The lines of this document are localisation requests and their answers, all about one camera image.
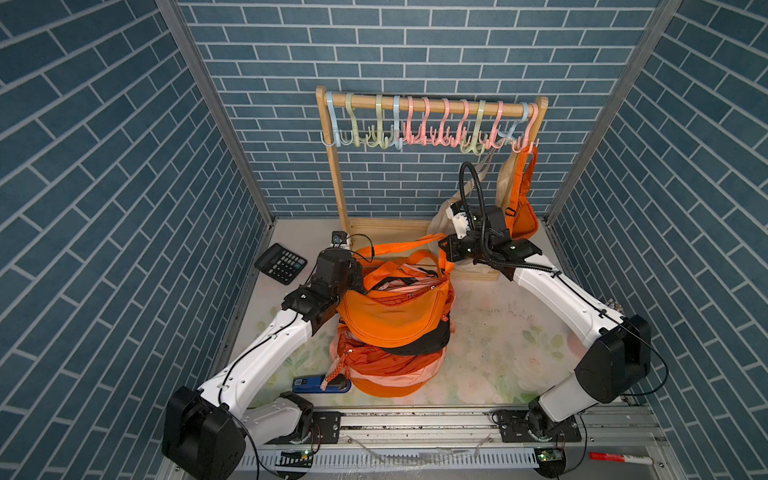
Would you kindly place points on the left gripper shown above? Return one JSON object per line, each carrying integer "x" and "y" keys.
{"x": 355, "y": 271}

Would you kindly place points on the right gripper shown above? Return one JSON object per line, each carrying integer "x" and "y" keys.
{"x": 450, "y": 248}

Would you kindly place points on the dark red-orange bag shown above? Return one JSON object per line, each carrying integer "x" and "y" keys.
{"x": 347, "y": 351}

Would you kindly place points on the large pink sling bag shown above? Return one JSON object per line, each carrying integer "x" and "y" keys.
{"x": 420, "y": 375}

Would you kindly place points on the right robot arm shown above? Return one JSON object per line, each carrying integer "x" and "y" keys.
{"x": 618, "y": 348}

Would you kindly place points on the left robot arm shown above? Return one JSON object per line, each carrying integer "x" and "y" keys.
{"x": 208, "y": 429}

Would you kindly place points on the green hook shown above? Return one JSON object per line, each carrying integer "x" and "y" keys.
{"x": 376, "y": 135}
{"x": 473, "y": 143}
{"x": 354, "y": 137}

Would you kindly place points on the pink rightmost hook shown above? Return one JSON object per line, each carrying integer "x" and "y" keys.
{"x": 525, "y": 140}

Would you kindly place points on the light blue eleventh hook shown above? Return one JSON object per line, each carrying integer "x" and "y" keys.
{"x": 509, "y": 137}

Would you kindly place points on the wooden hanging rack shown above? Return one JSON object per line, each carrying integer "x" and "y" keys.
{"x": 425, "y": 122}

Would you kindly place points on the black desk calculator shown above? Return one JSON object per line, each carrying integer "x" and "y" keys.
{"x": 280, "y": 264}

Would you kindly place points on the blue black stapler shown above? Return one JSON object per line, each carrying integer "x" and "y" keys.
{"x": 318, "y": 384}

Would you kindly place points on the red white marker pen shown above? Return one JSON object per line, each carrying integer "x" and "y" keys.
{"x": 621, "y": 458}

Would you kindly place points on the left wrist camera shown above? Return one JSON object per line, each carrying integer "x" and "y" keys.
{"x": 340, "y": 239}

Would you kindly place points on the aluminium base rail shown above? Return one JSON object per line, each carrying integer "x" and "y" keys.
{"x": 388, "y": 440}

